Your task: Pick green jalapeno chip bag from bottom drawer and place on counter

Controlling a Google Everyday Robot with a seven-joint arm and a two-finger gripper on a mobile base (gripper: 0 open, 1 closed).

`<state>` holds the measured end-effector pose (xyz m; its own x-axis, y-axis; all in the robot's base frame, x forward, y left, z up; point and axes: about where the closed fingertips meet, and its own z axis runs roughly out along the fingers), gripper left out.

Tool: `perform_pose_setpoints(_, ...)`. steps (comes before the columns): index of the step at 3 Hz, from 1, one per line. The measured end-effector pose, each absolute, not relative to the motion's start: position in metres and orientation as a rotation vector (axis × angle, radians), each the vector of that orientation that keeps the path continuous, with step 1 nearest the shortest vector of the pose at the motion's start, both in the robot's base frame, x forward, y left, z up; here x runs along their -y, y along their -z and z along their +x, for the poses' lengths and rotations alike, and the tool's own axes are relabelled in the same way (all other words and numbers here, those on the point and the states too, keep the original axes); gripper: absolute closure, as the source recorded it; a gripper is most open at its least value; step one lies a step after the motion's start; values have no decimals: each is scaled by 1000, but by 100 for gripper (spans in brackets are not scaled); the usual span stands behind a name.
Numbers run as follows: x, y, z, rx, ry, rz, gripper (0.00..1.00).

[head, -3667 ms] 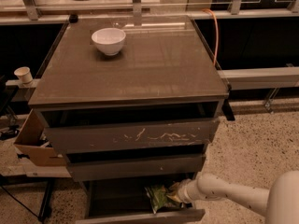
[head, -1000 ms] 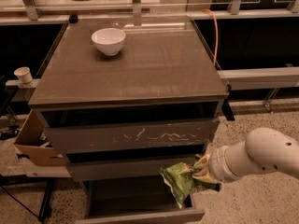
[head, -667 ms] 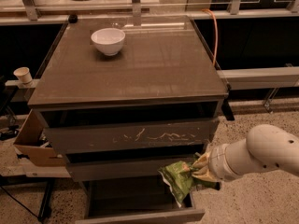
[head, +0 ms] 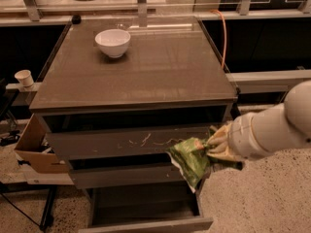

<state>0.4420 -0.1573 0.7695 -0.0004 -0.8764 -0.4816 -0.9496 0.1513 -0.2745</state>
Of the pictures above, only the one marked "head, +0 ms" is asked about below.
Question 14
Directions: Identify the green jalapeno chip bag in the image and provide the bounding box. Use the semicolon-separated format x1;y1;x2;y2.
165;137;244;194

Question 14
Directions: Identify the grey drawer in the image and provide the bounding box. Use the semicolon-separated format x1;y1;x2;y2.
42;105;229;161
79;182;213;233
70;152;184;189

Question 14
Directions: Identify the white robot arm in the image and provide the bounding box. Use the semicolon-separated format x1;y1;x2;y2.
207;81;311;161

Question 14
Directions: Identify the grey drawer cabinet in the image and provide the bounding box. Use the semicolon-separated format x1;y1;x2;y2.
29;16;239;233

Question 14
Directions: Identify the white ceramic bowl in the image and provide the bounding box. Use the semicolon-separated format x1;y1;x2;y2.
95;29;131;58

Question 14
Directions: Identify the black stand leg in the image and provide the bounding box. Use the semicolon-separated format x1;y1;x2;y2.
39;185;57;233

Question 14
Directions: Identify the cardboard box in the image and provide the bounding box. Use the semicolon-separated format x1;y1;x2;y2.
15;116;68;174

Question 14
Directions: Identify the white paper cup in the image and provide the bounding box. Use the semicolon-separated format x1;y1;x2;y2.
15;70;34;87

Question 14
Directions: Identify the orange cable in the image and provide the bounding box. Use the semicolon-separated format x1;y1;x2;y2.
210;9;228;70

